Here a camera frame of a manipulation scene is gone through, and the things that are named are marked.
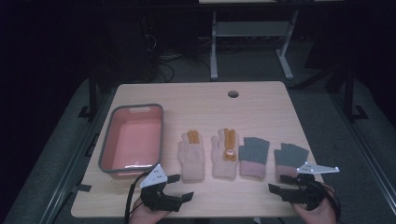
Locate person's left hand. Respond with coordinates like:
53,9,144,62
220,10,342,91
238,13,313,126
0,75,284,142
128,197,171,224

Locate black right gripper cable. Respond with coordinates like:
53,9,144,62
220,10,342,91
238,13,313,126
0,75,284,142
319,182,342,222

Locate beige glove with orange fingers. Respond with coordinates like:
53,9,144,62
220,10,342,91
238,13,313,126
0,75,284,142
177,129,206,183

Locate white metal desk frame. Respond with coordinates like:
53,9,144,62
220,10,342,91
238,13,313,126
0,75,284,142
209,8,301,81

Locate aluminium rail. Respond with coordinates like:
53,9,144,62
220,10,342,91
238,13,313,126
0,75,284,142
330,91,396,216
38,92,115,224

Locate floor cables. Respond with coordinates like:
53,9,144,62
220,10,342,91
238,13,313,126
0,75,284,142
153,50,213,83

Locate black metal stand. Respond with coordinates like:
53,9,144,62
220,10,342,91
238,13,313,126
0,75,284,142
343,60,370,123
77,66,98,119

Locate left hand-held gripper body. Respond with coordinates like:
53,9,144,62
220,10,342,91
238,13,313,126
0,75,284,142
139,163,184,213

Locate pink basket with grey rim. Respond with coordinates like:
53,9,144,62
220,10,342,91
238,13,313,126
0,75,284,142
98,103,164,180

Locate person's right hand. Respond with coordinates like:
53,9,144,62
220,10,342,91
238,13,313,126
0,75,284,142
291,184,339,224

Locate grey fingerless glove pink cuff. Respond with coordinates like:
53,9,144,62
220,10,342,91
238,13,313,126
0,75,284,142
238,136,271,181
274,142,310,183

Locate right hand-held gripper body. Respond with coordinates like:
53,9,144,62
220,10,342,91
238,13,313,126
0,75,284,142
290,161,341,211

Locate beige glove with bear face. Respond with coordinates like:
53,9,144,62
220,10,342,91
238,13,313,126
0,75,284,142
210,127,240,180

